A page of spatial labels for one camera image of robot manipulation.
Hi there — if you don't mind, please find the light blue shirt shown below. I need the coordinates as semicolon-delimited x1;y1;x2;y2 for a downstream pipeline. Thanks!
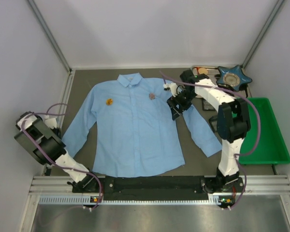
62;73;223;178

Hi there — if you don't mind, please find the round gold brooch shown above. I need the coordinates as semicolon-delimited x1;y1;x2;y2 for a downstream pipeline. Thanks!
106;99;114;106

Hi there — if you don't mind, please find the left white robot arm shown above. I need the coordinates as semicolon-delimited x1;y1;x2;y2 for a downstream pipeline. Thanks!
14;111;102;193

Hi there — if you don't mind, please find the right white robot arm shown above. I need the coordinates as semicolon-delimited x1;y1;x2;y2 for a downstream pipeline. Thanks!
163;70;251;193

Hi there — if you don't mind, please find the black box gold brooch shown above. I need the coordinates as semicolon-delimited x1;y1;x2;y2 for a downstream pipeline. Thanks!
202;99;215;111

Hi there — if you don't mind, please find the orange cup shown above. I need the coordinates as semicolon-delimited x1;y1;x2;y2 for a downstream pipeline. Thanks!
198;68;208;75

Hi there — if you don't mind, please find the blue star-shaped dish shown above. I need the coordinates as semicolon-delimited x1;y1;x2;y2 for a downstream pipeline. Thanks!
216;65;253;92

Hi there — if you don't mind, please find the green plastic bin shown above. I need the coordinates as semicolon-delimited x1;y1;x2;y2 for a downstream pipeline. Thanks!
239;98;290;165

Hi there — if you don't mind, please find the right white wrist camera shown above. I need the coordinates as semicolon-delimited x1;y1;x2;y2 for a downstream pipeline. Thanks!
163;83;178;96

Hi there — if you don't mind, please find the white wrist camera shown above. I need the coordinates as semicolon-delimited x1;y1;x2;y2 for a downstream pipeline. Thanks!
44;115;58;129
163;83;178;96

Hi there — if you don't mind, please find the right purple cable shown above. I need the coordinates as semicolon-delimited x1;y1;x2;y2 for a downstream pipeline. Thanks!
159;70;262;211

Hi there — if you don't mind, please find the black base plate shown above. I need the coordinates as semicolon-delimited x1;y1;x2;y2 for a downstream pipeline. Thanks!
72;175;247;201

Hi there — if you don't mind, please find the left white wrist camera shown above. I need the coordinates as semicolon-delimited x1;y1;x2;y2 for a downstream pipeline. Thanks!
44;115;58;129

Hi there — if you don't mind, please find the aluminium front rail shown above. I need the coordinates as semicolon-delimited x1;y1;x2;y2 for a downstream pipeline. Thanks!
29;175;290;206

